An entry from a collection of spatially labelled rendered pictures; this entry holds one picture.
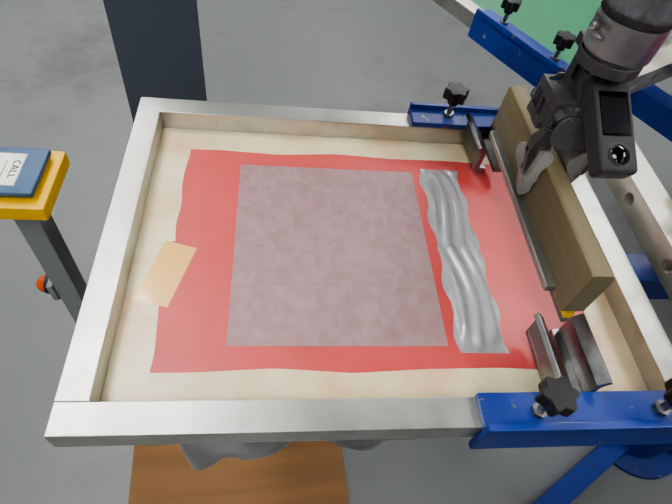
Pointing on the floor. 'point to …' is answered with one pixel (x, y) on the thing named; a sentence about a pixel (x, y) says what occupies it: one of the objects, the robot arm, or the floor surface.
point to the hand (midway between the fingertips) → (538, 192)
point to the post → (48, 234)
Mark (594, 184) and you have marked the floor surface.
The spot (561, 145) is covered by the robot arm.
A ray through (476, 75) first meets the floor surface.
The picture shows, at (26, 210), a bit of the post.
